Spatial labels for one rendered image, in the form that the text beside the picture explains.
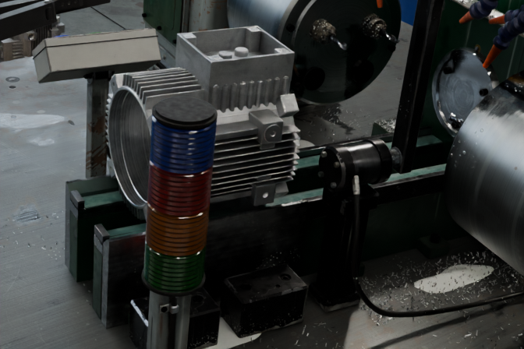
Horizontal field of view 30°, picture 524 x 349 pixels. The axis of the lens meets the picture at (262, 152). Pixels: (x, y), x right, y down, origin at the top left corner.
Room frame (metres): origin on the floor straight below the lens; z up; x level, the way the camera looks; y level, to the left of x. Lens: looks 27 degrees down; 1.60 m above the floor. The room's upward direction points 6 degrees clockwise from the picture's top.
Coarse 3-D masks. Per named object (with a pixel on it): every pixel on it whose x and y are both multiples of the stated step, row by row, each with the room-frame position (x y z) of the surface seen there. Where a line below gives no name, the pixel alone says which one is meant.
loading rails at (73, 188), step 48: (336, 144) 1.36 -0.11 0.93; (432, 144) 1.42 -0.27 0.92; (96, 192) 1.15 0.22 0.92; (288, 192) 1.28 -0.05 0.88; (384, 192) 1.24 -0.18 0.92; (432, 192) 1.29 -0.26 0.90; (96, 240) 1.04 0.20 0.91; (144, 240) 1.03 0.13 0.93; (240, 240) 1.11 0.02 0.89; (288, 240) 1.15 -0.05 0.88; (384, 240) 1.25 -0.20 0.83; (432, 240) 1.28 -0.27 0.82; (96, 288) 1.04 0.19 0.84; (144, 288) 1.03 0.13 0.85
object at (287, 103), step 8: (128, 72) 1.17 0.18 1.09; (112, 80) 1.16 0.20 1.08; (120, 80) 1.15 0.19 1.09; (112, 88) 1.16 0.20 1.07; (280, 96) 1.15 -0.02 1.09; (288, 96) 1.15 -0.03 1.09; (280, 104) 1.15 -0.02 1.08; (288, 104) 1.14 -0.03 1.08; (296, 104) 1.15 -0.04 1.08; (280, 112) 1.14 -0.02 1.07; (288, 112) 1.14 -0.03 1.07; (296, 112) 1.15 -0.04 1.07; (112, 168) 1.15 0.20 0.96; (112, 176) 1.15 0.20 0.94; (280, 184) 1.15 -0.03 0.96; (280, 192) 1.14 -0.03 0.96; (144, 208) 1.06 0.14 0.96
